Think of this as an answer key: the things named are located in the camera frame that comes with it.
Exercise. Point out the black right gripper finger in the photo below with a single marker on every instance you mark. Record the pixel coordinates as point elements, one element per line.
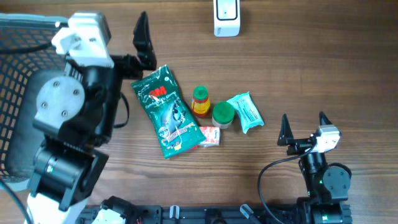
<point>285,136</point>
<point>323,119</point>

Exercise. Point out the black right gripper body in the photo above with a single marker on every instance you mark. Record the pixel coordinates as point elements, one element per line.
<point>299,146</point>

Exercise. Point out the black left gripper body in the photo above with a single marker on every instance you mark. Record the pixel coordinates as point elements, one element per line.
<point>131,68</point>

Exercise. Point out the teal wet wipes pack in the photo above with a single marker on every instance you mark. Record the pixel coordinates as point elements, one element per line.
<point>247,111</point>

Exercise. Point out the clear jar green lid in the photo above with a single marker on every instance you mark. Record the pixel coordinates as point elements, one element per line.
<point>222,115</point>

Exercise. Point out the red small packet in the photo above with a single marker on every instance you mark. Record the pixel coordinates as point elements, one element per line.
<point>212,136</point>

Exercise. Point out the green glove package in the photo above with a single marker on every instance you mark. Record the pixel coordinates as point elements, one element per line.
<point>175,127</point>

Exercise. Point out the yellow bottle green cap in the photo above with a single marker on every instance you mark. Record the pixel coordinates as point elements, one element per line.
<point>200,102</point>

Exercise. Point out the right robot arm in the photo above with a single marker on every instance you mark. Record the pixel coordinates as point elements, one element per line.
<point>327,184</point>

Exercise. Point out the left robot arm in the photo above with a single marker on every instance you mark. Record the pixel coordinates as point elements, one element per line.
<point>76,112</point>

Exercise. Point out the white barcode scanner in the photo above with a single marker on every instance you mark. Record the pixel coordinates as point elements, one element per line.
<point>227,18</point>

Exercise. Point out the grey plastic shopping basket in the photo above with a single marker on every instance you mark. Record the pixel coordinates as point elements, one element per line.
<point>24,69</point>

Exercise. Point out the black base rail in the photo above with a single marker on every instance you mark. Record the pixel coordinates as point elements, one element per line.
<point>115,207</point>

